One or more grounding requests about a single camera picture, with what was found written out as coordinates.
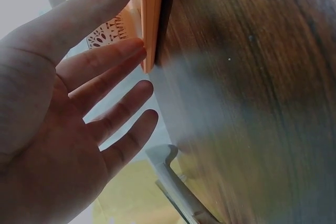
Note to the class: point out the person's left hand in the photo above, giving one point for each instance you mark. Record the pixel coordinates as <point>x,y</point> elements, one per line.
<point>44,119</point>

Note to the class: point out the person's left thumb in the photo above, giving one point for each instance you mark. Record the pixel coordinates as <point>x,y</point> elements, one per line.
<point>97,3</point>

